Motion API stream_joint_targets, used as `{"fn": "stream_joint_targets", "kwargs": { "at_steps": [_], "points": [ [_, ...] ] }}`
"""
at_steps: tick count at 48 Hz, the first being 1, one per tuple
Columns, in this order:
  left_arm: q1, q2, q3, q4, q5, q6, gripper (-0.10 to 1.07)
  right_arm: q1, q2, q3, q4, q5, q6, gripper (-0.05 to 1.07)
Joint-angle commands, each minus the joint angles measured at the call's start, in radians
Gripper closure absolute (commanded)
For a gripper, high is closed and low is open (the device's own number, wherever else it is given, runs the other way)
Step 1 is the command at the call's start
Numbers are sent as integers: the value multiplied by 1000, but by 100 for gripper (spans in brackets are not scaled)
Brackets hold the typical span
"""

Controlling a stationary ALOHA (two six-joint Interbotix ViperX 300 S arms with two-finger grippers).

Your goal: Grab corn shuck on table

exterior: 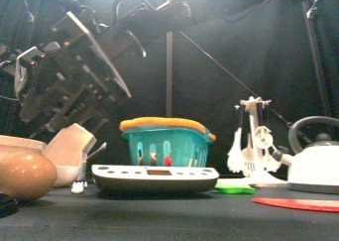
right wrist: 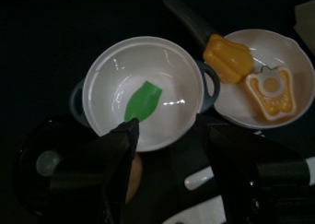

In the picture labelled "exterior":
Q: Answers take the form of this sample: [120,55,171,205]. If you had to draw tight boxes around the beige toy bowl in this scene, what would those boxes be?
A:
[0,134,48,153]

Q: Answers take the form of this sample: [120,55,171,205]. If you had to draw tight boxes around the small white toy utensil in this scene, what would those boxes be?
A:
[71,141,108,195]

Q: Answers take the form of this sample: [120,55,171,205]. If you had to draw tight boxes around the brown glossy toy egg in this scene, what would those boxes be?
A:
[0,145,59,201]

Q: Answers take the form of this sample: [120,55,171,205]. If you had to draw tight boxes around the white toy kitchen scale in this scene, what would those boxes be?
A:
[89,164,221,194]

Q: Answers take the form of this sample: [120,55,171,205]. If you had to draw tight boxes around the white toy spatula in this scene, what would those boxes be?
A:
[227,105,245,174]

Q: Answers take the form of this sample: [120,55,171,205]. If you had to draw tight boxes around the white slotted toy turner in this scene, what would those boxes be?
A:
[241,132,257,179]

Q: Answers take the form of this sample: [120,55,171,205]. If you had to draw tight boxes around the white utensil stand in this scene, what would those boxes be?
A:
[237,95,288,188]

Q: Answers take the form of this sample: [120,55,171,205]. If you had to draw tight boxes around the white toy pizza cutter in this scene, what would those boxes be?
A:
[253,100,283,174]

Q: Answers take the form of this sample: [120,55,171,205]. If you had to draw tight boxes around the red flat plate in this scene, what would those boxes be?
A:
[251,196,339,214]

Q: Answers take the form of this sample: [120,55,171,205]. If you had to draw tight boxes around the teal basket orange handles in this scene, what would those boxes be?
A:
[117,116,217,169]

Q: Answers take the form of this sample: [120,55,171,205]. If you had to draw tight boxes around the vertical metal frame pole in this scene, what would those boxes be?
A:
[164,0,175,118]

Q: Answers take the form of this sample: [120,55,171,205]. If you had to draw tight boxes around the thin diagonal cable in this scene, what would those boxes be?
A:
[177,31,294,126]

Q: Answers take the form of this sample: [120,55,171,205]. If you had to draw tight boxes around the dark slanted frame pole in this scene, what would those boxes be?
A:
[300,0,334,118]

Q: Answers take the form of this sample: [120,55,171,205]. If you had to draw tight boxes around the white kettle grey handle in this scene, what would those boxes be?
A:
[269,115,339,195]

